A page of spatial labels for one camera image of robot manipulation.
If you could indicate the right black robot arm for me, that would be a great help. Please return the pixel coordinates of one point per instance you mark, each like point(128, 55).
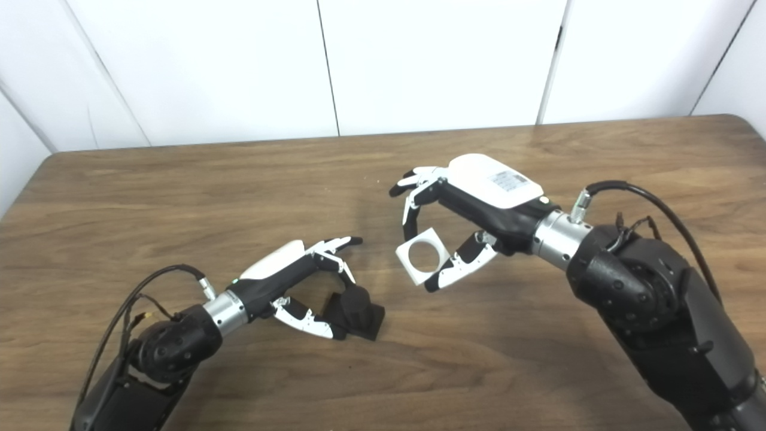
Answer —
point(658, 311)

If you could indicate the white square piece with hole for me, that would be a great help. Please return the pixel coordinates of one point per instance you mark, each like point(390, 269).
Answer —
point(419, 277)

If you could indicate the black peg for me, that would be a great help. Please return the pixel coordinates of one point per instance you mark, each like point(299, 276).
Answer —
point(362, 314)

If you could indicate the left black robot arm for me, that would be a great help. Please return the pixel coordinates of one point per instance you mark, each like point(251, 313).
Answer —
point(161, 353)

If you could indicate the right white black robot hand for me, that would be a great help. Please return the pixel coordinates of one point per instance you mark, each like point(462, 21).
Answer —
point(491, 185)

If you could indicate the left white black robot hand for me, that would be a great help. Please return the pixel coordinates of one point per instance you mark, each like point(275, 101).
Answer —
point(275, 269)

